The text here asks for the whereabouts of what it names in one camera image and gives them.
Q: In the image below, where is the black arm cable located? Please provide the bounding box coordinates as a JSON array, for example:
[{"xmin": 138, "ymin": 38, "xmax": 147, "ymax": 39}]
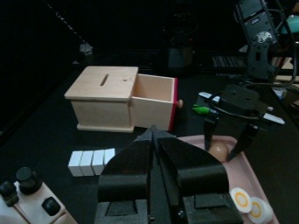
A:
[{"xmin": 243, "ymin": 8, "xmax": 299, "ymax": 89}]

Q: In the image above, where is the teal background object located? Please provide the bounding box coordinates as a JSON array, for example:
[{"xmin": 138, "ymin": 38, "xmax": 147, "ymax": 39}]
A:
[{"xmin": 279, "ymin": 15, "xmax": 299, "ymax": 35}]

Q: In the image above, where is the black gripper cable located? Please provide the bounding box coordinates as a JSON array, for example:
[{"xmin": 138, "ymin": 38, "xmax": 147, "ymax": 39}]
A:
[{"xmin": 207, "ymin": 91, "xmax": 263, "ymax": 121}]

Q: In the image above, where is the dark background container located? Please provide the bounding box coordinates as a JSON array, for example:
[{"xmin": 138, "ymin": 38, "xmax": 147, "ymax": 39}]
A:
[{"xmin": 167, "ymin": 45, "xmax": 195, "ymax": 70}]

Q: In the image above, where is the wooden drawer with red front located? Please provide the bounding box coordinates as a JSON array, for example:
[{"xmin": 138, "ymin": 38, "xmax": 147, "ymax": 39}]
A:
[{"xmin": 130, "ymin": 73, "xmax": 184, "ymax": 132}]

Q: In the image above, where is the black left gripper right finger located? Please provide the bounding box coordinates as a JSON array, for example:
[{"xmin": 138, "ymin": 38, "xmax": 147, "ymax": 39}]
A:
[{"xmin": 154, "ymin": 126, "xmax": 246, "ymax": 224}]

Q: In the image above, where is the toy egg slice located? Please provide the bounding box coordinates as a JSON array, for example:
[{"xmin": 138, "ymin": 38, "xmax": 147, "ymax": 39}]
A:
[
  {"xmin": 247, "ymin": 196, "xmax": 275, "ymax": 224},
  {"xmin": 228, "ymin": 186, "xmax": 255, "ymax": 214}
]

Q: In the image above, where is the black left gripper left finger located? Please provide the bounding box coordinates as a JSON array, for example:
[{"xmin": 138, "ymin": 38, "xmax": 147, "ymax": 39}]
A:
[{"xmin": 95, "ymin": 125, "xmax": 155, "ymax": 224}]

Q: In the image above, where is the white rectangular block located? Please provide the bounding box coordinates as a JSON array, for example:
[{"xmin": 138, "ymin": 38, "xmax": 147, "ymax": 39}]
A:
[
  {"xmin": 79, "ymin": 150, "xmax": 95, "ymax": 177},
  {"xmin": 90, "ymin": 149, "xmax": 107, "ymax": 176},
  {"xmin": 67, "ymin": 150, "xmax": 84, "ymax": 178},
  {"xmin": 102, "ymin": 147, "xmax": 118, "ymax": 166}
]

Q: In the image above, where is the dark background keyboard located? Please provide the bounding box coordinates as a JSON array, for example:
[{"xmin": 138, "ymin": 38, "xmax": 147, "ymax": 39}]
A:
[{"xmin": 211, "ymin": 54, "xmax": 248, "ymax": 70}]

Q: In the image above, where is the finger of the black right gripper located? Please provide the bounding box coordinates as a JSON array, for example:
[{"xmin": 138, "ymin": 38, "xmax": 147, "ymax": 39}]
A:
[
  {"xmin": 227, "ymin": 123, "xmax": 260, "ymax": 162},
  {"xmin": 202, "ymin": 115, "xmax": 220, "ymax": 153}
]

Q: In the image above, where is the wooden box with slot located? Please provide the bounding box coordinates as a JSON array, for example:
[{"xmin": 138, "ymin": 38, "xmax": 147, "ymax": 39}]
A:
[{"xmin": 63, "ymin": 65, "xmax": 140, "ymax": 134}]

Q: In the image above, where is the brown eggshell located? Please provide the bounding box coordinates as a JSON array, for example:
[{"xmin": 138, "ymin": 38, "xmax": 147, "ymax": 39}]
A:
[{"xmin": 208, "ymin": 141, "xmax": 231, "ymax": 163}]

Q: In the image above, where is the pink plastic tray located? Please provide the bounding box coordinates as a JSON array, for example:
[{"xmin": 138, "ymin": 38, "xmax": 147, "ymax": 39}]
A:
[{"xmin": 176, "ymin": 134, "xmax": 280, "ymax": 224}]

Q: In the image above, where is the small green toy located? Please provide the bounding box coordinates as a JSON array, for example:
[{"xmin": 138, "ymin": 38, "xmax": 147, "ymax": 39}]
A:
[{"xmin": 191, "ymin": 104, "xmax": 220, "ymax": 116}]

